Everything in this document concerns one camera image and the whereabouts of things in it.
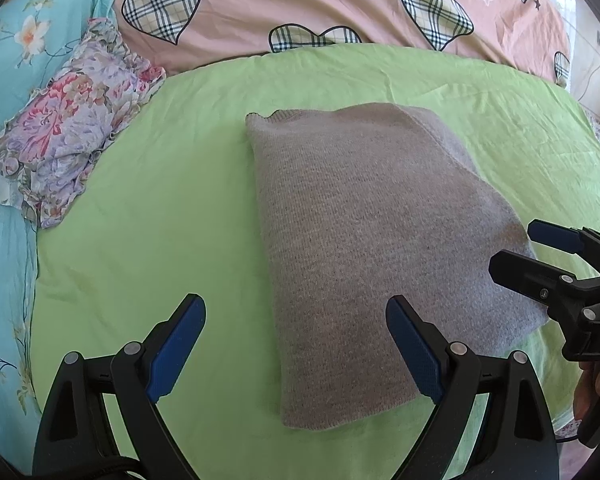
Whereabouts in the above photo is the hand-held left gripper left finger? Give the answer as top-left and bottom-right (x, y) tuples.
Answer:
(32, 293), (207, 480)

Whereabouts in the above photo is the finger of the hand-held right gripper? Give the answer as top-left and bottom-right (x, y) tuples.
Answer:
(488, 250), (600, 321)
(527, 219), (600, 273)

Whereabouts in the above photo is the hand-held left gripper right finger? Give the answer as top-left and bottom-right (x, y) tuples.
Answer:
(385, 295), (562, 480)

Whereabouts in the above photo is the grey knit sweater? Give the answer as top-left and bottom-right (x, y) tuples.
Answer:
(244, 102), (551, 432)

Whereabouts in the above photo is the person's right hand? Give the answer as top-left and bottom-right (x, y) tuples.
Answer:
(573, 361), (600, 422)

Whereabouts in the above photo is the green bed sheet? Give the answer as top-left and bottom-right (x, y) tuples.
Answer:
(30, 42), (600, 480)

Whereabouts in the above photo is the blue floral bed sheet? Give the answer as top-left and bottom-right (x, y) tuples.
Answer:
(0, 0), (137, 461)

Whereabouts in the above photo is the floral ruffled pillow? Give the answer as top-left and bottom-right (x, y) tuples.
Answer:
(0, 17), (167, 231)

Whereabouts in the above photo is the pink quilt with plaid hearts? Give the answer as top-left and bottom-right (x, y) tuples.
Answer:
(115, 0), (581, 92)

